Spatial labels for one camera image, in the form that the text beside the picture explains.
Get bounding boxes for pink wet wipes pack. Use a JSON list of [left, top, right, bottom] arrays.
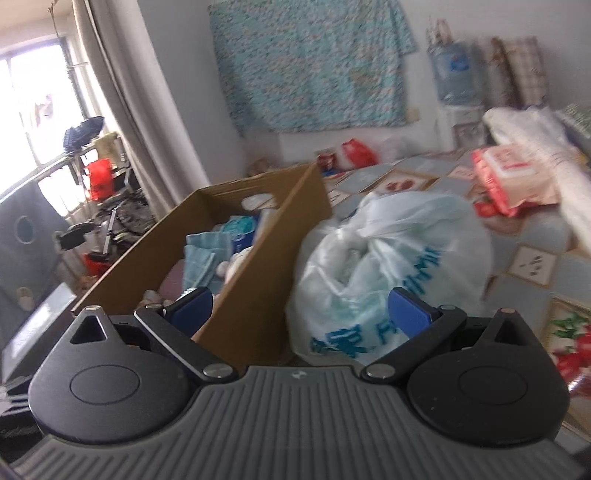
[[472, 144, 560, 217]]

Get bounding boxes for rolled patterned mats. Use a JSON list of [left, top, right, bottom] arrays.
[[472, 36, 550, 110]]

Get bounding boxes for light blue towel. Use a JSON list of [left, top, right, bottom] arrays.
[[182, 216, 257, 295]]

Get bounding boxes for white folded quilt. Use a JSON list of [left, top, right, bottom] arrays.
[[483, 107, 590, 251]]

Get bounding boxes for white blue-print plastic bag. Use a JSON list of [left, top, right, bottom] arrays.
[[286, 191, 494, 367]]

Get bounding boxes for blue water bottle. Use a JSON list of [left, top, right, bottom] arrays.
[[429, 42, 481, 106]]

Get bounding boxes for red tin can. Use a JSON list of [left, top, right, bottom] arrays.
[[315, 151, 338, 173]]

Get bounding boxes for green floral pillow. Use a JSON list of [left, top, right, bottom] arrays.
[[557, 103, 591, 144]]

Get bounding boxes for clear plastic bag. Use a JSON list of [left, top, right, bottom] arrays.
[[377, 136, 424, 163]]

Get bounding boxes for grey curtain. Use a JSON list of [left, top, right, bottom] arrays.
[[73, 1, 209, 219]]

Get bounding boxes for pink plush doll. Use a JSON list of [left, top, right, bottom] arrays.
[[215, 247, 252, 283]]

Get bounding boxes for red plastic bag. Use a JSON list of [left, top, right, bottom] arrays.
[[342, 138, 379, 169]]

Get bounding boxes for brown cardboard box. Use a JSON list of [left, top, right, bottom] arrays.
[[72, 164, 332, 371]]

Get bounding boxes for teal floral wall cloth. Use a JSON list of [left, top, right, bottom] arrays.
[[208, 0, 416, 134]]

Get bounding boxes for white water dispenser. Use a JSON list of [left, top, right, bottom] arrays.
[[439, 105, 487, 150]]

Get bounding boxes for pink sponge cloth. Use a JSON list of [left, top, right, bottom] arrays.
[[157, 259, 184, 301]]

